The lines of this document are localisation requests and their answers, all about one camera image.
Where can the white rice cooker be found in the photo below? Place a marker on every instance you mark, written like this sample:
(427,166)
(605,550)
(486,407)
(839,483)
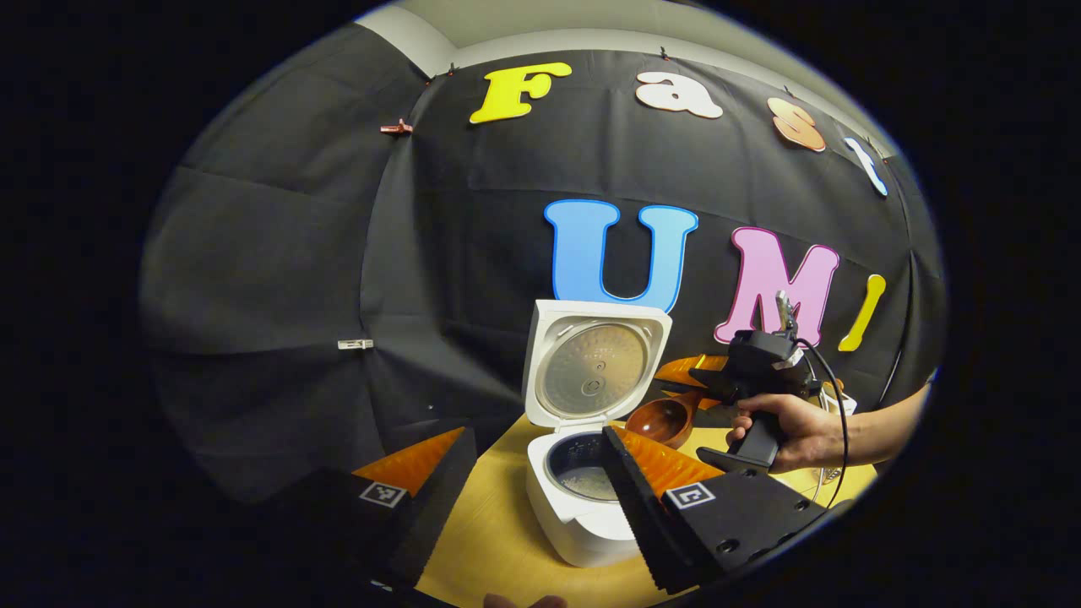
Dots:
(591,371)

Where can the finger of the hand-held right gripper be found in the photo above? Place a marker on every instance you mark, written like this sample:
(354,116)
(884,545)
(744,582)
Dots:
(688,398)
(697,369)

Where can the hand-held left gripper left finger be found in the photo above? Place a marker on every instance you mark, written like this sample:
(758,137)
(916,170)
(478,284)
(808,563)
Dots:
(431,515)

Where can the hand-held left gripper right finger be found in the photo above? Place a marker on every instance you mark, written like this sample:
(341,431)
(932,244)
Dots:
(638,515)

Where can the wooden spoon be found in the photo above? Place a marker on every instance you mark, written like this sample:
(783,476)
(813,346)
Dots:
(663,422)

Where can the black backdrop cloth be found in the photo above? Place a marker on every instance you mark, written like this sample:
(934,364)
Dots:
(296,253)

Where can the copper clip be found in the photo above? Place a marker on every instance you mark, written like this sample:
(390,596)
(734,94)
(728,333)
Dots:
(395,128)

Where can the white rice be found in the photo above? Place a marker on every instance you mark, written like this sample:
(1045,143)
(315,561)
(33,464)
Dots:
(589,483)

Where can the white chopstick holder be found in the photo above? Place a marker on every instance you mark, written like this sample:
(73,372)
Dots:
(838,404)

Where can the white clip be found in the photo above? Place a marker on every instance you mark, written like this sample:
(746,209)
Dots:
(355,344)

